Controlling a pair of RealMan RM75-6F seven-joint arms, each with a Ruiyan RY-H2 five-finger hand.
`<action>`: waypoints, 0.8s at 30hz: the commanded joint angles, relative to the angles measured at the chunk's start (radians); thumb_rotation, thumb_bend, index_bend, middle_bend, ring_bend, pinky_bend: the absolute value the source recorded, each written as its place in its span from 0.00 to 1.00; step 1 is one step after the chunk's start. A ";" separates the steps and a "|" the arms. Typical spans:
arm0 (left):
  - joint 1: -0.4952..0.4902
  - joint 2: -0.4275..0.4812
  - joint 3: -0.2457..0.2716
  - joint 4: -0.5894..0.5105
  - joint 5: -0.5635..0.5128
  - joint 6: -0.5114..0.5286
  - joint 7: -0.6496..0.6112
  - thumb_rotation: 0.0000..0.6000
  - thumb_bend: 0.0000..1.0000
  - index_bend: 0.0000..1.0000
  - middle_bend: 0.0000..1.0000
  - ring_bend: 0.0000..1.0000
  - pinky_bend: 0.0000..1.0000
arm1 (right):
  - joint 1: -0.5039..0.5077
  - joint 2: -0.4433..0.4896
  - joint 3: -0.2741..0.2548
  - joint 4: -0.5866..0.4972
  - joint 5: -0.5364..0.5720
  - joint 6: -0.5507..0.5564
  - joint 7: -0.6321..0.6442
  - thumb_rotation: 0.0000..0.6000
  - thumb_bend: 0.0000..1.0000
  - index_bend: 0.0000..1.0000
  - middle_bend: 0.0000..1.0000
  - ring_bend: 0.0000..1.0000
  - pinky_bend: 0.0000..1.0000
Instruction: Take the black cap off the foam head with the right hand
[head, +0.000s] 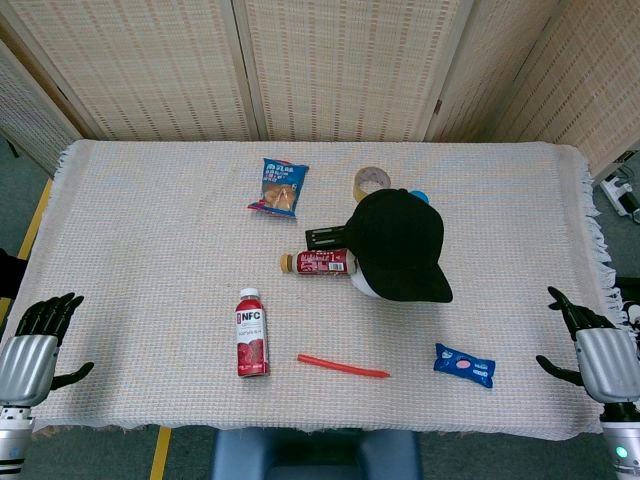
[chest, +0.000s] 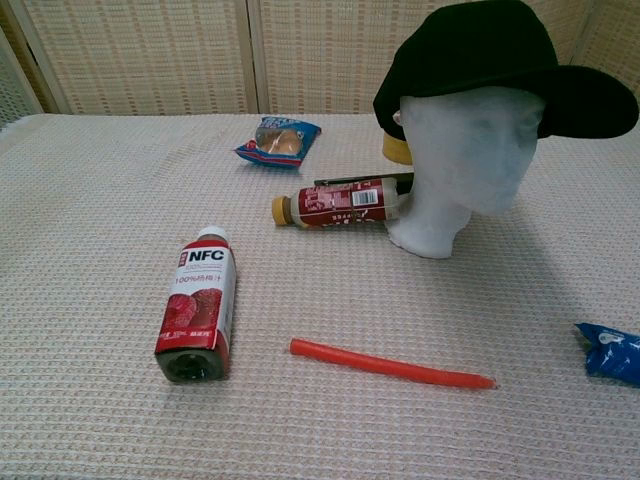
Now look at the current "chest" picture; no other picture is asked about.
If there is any yellow tape roll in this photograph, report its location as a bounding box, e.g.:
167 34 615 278
381 130 414 166

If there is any blue bread snack packet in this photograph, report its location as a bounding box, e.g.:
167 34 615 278
233 115 322 169

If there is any red candle stick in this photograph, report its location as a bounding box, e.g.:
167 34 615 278
289 337 498 392

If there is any white foam mannequin head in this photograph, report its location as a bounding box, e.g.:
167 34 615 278
384 85 546 260

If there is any black baseball cap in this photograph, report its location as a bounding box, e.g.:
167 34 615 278
372 0 640 142

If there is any blue crumpled snack bag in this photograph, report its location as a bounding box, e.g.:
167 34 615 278
573 322 640 387

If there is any milk tea bottle yellow cap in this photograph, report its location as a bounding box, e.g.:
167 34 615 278
271 175 412 230

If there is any bamboo folding screen panel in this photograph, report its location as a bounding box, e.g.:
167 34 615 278
572 0 640 89
248 0 441 116
542 0 599 69
9 0 259 117
0 0 59 126

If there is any black pen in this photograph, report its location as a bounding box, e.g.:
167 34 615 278
313 172 416 187

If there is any red NFC juice bottle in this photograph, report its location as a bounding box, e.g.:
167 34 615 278
153 225 238 385

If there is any beige woven tablecloth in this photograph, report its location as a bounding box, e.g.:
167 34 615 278
0 112 640 480

